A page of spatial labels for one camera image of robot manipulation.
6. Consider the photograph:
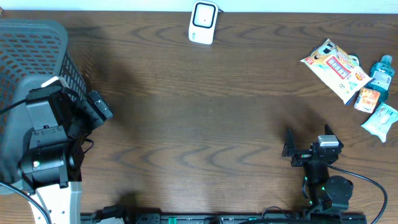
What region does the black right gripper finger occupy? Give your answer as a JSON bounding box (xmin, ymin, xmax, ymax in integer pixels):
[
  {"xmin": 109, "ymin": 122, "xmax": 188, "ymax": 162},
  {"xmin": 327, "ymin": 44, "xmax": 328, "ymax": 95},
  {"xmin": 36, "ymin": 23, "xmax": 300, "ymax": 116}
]
[
  {"xmin": 282, "ymin": 129, "xmax": 295, "ymax": 153},
  {"xmin": 325, "ymin": 124, "xmax": 344, "ymax": 149}
]

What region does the small orange packet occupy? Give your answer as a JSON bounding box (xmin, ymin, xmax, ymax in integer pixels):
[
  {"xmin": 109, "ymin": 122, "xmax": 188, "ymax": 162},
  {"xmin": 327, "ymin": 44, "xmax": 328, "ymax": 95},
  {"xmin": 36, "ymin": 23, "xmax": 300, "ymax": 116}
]
[{"xmin": 354, "ymin": 87, "xmax": 380, "ymax": 113}]

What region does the teal snack pack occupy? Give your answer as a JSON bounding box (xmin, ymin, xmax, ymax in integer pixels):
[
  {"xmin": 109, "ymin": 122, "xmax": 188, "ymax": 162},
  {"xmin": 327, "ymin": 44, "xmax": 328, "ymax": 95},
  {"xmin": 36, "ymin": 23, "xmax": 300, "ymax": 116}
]
[{"xmin": 361, "ymin": 103, "xmax": 397, "ymax": 142}]

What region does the yellow snack bag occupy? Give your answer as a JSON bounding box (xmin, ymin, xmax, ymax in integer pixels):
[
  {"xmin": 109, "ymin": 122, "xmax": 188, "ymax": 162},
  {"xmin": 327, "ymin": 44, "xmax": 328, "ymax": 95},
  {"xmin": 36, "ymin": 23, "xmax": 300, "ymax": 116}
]
[{"xmin": 301, "ymin": 39, "xmax": 373, "ymax": 105}]

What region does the blue mouthwash bottle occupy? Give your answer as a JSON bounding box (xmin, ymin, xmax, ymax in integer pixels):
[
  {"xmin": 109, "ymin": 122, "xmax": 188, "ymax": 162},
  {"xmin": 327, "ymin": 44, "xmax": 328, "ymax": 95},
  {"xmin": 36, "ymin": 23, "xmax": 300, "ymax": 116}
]
[{"xmin": 366, "ymin": 55, "xmax": 395, "ymax": 103}]

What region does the small green round-logo box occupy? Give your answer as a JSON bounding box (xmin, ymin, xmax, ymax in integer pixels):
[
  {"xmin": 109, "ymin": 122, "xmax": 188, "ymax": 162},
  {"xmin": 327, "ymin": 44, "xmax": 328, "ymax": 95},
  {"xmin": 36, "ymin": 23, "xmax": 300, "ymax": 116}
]
[{"xmin": 349, "ymin": 55, "xmax": 361, "ymax": 66}]

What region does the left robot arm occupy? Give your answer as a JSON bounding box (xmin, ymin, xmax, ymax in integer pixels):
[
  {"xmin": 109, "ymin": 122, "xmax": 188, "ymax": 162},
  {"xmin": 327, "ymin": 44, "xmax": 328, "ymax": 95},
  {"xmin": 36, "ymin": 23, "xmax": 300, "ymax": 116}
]
[{"xmin": 18, "ymin": 85, "xmax": 113, "ymax": 223}]

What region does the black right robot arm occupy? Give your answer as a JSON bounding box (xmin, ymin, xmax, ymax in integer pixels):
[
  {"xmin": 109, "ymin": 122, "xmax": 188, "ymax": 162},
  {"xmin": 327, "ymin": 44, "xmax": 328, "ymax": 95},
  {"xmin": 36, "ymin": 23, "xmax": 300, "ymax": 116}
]
[{"xmin": 282, "ymin": 125, "xmax": 353, "ymax": 219}]

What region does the white barcode scanner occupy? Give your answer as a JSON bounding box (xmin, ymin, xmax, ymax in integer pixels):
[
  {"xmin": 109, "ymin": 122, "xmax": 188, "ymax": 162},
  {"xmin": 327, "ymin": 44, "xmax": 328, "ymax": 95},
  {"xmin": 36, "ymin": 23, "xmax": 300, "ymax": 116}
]
[{"xmin": 188, "ymin": 1, "xmax": 219, "ymax": 45}]

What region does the grey plastic mesh basket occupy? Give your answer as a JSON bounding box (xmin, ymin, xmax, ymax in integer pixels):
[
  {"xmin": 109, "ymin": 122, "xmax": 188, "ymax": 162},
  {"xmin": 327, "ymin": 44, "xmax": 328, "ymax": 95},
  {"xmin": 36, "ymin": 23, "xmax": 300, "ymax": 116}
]
[{"xmin": 1, "ymin": 19, "xmax": 87, "ymax": 189}]

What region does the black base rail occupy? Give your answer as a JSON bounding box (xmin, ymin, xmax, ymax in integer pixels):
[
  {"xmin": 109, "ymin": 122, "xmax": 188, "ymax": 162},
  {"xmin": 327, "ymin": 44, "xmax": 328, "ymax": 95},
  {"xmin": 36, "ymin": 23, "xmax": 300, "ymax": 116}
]
[{"xmin": 81, "ymin": 213, "xmax": 367, "ymax": 224}]

